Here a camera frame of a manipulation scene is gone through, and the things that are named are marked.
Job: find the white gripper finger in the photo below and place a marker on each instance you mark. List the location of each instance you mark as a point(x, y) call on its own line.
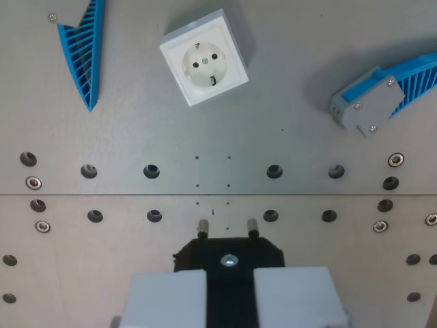
point(167, 300)
point(297, 297)

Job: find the black two-pin power plug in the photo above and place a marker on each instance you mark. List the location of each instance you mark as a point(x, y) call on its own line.
point(230, 249)

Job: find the silver socket-head bolt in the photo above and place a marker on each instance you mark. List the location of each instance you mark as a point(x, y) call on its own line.
point(396, 159)
point(33, 182)
point(380, 226)
point(431, 219)
point(43, 226)

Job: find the blue ribbed fin gripper finger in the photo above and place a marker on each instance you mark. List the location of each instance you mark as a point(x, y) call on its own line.
point(85, 58)

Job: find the blue ribbed finger grey mount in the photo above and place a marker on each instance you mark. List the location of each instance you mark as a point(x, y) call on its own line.
point(372, 102)

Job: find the white wall socket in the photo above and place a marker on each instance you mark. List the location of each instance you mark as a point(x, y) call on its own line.
point(205, 61)

